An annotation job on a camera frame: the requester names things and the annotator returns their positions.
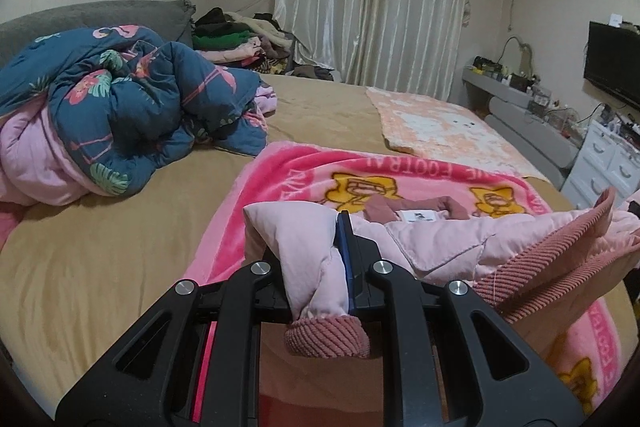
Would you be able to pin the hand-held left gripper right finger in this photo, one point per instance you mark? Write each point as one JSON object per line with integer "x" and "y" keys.
{"x": 344, "y": 257}

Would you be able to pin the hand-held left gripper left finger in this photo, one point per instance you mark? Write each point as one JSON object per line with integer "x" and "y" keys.
{"x": 270, "y": 292}

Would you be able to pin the pink quilted jacket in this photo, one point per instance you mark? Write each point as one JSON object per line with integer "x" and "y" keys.
{"x": 450, "y": 247}

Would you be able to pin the pile of folded clothes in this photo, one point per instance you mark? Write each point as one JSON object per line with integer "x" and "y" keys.
{"x": 225, "y": 39}

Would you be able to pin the pink printed blanket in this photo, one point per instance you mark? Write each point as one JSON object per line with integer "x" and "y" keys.
{"x": 310, "y": 172}

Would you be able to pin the bed with tan sheet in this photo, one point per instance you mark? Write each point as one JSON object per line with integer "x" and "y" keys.
{"x": 150, "y": 217}

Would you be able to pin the peach patterned blanket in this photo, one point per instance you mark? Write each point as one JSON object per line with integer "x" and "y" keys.
{"x": 440, "y": 127}

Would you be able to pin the blue floral quilt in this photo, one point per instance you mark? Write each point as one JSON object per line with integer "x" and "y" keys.
{"x": 130, "y": 107}

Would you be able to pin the clutter of small desk items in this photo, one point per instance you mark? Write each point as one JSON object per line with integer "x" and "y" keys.
{"x": 537, "y": 99}

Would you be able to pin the cream pleated curtain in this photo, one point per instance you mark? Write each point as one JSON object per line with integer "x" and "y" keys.
{"x": 375, "y": 7}

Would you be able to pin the white drawer cabinet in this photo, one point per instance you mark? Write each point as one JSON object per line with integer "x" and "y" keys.
{"x": 600, "y": 162}

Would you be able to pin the curved desk lamp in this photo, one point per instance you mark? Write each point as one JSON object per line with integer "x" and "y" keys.
{"x": 526, "y": 46}

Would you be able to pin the grey headboard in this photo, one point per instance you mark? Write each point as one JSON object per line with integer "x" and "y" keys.
{"x": 100, "y": 14}

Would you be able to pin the black television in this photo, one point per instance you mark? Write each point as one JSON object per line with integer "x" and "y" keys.
{"x": 612, "y": 57}

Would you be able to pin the grey wall desk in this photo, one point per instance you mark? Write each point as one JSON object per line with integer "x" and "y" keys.
{"x": 525, "y": 127}

